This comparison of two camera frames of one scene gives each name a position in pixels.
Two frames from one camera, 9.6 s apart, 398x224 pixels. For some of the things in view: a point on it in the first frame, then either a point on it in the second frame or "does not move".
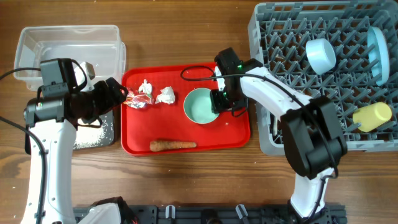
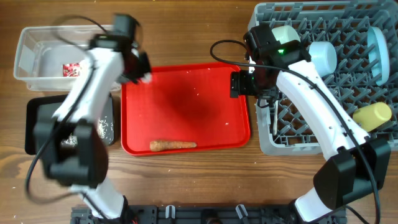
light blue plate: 379,53 does not move
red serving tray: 166,119 does not move
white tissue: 167,96 to 147,78
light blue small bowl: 321,55 does not move
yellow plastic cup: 372,116 does not move
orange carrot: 156,145 does not move
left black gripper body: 99,101 to 140,65
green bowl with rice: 198,106 to 285,33
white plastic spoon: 275,126 does not move
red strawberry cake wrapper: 136,100 to 71,70
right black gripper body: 226,99 to 248,83
